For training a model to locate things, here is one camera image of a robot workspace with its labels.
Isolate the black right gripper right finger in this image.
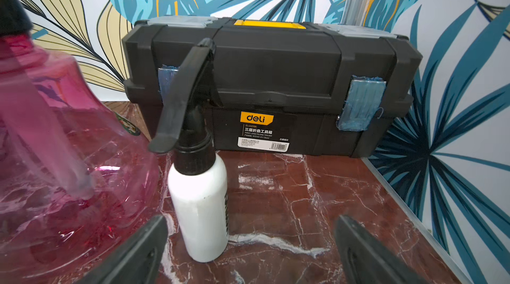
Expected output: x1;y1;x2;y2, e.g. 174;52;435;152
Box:
333;215;427;284

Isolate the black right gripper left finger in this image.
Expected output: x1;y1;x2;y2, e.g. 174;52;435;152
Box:
78;215;168;283

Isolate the white trigger spray bottle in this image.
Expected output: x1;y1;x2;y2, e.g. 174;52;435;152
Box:
149;38;228;263

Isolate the pink pressure spray bottle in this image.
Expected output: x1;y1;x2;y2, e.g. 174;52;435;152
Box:
1;0;159;283

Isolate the black deli toolbox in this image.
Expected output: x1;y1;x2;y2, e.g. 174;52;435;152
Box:
122;16;422;158

